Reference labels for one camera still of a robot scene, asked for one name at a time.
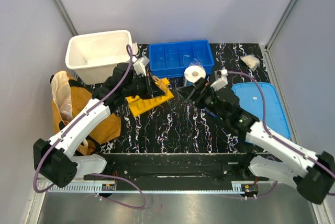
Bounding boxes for light blue plastic lid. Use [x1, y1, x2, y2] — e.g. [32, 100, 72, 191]
[232, 82, 291, 139]

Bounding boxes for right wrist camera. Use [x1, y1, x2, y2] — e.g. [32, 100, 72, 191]
[211, 69, 228, 91]

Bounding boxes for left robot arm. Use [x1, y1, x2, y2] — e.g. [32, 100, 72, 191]
[33, 63, 168, 188]

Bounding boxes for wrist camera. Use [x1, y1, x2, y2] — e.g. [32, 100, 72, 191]
[132, 56, 149, 76]
[211, 69, 228, 91]

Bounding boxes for blue compartment tray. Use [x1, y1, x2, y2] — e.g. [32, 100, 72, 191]
[148, 40, 214, 78]

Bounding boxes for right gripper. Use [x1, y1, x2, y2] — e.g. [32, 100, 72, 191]
[176, 77, 229, 122]

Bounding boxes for tan rubber tubing knot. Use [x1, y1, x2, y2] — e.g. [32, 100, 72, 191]
[152, 76, 161, 84]

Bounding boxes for white plastic bin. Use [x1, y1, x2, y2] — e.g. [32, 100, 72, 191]
[65, 30, 138, 85]

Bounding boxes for white gauze in bag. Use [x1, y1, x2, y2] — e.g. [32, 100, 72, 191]
[241, 54, 260, 72]

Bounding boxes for wrapped tissue paper roll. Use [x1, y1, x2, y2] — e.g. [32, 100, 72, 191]
[184, 58, 206, 86]

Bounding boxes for yellow test tube rack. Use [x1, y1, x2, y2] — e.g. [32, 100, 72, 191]
[126, 78, 174, 117]

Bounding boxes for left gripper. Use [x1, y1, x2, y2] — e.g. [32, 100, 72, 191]
[123, 72, 165, 99]

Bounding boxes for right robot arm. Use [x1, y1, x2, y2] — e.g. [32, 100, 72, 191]
[177, 78, 334, 205]

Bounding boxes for blue safety goggles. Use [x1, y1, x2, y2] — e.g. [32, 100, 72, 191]
[205, 108, 222, 120]

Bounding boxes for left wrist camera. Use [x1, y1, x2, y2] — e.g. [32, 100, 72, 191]
[132, 56, 149, 76]

